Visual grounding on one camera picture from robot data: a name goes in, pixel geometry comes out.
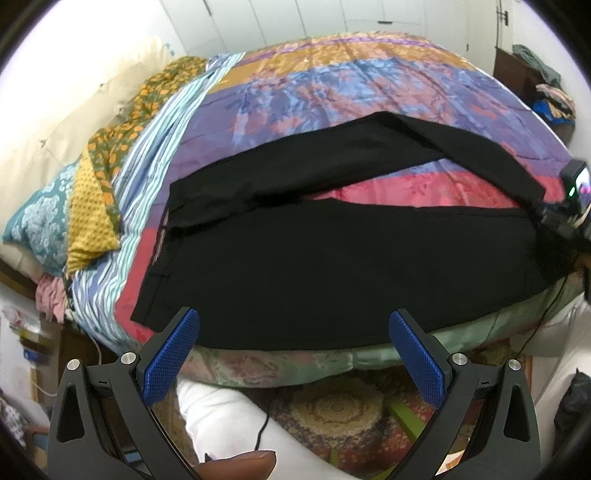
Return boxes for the black pants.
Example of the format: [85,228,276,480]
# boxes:
[131,112,574,351]

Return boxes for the person's hand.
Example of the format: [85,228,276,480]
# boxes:
[194,450,276,480]

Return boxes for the patterned floor rug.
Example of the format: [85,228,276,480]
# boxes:
[165,343,535,480]

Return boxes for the dark wooden nightstand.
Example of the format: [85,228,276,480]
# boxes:
[493,48,543,97]

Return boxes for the striped blue bedsheet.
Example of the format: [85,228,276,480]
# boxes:
[68,53,242,353]

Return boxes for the yellow floral blanket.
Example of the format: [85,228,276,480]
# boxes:
[65,56,206,276]

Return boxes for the teal patterned pillow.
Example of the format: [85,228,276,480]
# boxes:
[2,160,79,276]

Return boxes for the cream padded headboard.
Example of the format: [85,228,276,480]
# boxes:
[1,45,174,224]

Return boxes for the colourful satin bedspread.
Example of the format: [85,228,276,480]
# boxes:
[68,29,590,388]

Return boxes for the white wardrobe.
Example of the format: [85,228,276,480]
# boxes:
[162,0,498,59]

